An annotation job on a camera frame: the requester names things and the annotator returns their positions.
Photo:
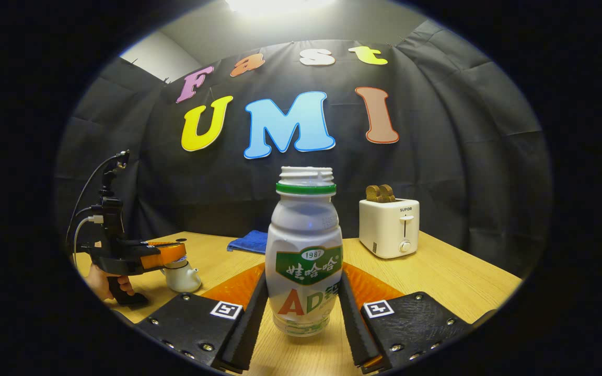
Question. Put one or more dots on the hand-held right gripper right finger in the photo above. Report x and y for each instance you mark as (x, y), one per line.
(353, 326)

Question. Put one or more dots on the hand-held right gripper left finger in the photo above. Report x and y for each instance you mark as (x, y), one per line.
(249, 329)

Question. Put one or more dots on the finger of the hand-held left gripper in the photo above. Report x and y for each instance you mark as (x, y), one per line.
(175, 241)
(162, 256)

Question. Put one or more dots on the white teacup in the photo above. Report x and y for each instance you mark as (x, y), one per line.
(183, 279)

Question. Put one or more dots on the white water bottle green label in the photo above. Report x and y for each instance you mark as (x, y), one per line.
(303, 230)

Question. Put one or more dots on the blue folded towel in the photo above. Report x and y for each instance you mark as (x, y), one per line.
(249, 242)

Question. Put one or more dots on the white toaster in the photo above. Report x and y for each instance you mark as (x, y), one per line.
(384, 230)

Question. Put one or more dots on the brown bread slice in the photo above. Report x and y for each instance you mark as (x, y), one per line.
(389, 194)
(373, 194)

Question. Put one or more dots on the large ceiling light panel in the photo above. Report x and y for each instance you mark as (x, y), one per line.
(280, 5)

